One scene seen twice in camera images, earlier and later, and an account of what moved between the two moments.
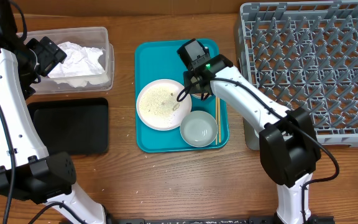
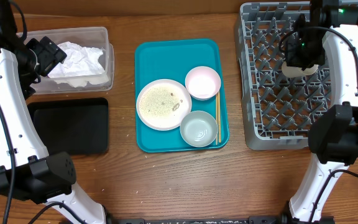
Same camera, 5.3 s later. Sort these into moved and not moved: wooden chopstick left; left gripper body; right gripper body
Moved: right gripper body
Not moved: left gripper body; wooden chopstick left
